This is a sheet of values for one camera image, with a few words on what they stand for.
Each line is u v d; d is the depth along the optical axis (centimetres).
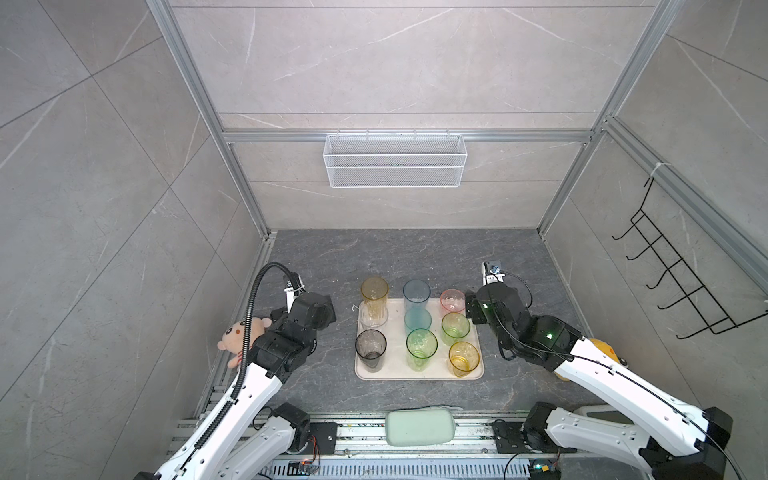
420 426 73
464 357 84
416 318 90
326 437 73
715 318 58
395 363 86
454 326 90
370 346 84
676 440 39
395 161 101
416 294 88
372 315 92
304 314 53
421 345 73
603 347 83
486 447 73
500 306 50
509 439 73
